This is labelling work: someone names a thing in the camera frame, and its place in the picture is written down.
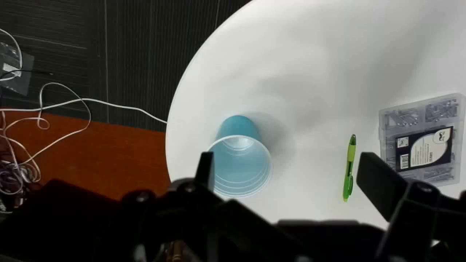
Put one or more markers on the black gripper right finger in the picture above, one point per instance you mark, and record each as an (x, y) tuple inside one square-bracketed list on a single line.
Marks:
[(422, 218)]

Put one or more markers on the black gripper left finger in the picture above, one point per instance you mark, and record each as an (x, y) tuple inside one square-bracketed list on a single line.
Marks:
[(194, 222)]

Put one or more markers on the blue plastic cup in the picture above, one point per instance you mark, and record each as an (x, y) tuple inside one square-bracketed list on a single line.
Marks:
[(240, 164)]

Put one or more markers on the black hard drive white label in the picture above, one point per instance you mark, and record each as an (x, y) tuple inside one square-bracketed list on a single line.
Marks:
[(427, 147)]

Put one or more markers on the green pen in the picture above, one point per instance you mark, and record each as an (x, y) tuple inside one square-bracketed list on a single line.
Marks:
[(350, 164)]

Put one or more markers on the dark flat device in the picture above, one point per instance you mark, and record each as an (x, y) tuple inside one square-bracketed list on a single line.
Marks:
[(15, 80)]

